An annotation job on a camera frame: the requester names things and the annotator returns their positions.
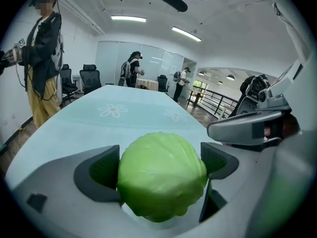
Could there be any wooden side table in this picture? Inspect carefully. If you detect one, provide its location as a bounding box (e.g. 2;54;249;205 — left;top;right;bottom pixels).
187;86;207;108

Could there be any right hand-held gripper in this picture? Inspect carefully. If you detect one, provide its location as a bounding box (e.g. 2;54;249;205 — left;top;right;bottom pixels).
206;59;305;153

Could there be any black metal railing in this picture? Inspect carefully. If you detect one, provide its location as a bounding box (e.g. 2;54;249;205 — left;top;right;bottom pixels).
188;88;239;117

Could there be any table with beige cloth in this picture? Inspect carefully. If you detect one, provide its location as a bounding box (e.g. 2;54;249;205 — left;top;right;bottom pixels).
136;78;159;91

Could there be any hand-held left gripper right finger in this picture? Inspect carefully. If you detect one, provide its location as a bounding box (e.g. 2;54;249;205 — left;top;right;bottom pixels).
199;141;282;238

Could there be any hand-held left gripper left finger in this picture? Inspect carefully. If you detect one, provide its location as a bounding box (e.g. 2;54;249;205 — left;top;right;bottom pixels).
5;144;124;238

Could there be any long ceiling light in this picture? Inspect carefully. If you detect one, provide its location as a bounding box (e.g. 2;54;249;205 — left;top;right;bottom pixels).
171;26;202;43
110;14;147;23

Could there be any green cabbage ball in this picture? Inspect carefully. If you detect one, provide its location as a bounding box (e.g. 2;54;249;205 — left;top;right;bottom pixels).
116;130;209;224

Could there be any black office chair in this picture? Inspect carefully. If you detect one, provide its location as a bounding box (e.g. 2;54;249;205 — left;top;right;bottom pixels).
157;74;171;93
60;63;79;107
79;63;103;96

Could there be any light blue tablecloth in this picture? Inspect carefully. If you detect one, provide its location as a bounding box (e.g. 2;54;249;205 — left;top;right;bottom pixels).
4;84;224;191

